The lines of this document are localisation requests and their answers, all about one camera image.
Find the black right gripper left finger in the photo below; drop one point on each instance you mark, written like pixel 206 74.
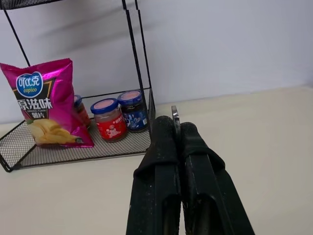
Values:
pixel 156 171

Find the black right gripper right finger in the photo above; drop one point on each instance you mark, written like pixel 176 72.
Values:
pixel 205 176

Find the silver metal spoon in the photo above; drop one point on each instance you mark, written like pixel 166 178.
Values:
pixel 176 122

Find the red label jar blue lid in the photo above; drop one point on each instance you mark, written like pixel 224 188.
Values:
pixel 109 122

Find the red sauce jar blue lid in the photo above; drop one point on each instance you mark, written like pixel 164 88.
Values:
pixel 82 112

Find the magenta copico chips bag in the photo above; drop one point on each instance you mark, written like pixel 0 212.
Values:
pixel 46 105

